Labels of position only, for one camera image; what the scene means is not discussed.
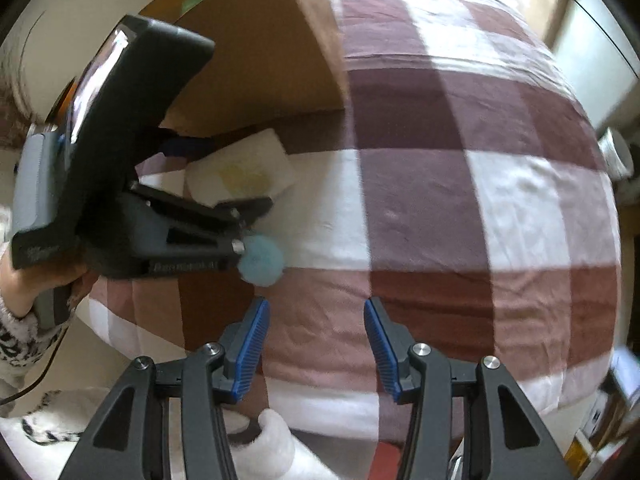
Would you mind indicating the pile of small cartons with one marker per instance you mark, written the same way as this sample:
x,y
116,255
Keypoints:
x,y
605,425

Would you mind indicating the person's left forearm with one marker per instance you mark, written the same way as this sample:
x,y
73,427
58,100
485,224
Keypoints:
x,y
20,345

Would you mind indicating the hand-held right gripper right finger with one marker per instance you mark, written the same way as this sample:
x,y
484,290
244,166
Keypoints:
x,y
382,350

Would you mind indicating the brown cardboard box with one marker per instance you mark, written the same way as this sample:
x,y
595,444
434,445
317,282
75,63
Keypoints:
x,y
260,60

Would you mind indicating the white plastic packet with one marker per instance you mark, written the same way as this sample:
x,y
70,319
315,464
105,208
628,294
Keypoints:
x,y
240,170

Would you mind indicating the person's left hand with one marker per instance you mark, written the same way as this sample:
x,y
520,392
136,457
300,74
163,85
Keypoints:
x,y
20,285

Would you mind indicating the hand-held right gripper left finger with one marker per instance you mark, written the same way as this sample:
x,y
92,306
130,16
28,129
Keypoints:
x,y
252,345

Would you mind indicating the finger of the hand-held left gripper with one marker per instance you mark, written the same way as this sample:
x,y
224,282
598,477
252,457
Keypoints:
x,y
200,242
210,212

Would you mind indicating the light blue pom-pom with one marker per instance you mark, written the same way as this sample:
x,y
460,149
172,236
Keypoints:
x,y
262,260

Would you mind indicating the white fluffy clothing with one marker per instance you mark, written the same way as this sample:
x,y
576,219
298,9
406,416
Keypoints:
x,y
280,445

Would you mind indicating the patterned paper cup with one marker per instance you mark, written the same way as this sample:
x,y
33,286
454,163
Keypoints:
x,y
615,152

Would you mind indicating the maroon white checkered blanket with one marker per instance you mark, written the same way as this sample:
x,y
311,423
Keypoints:
x,y
475,210

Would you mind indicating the white wardrobe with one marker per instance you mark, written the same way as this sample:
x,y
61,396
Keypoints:
x,y
600,50

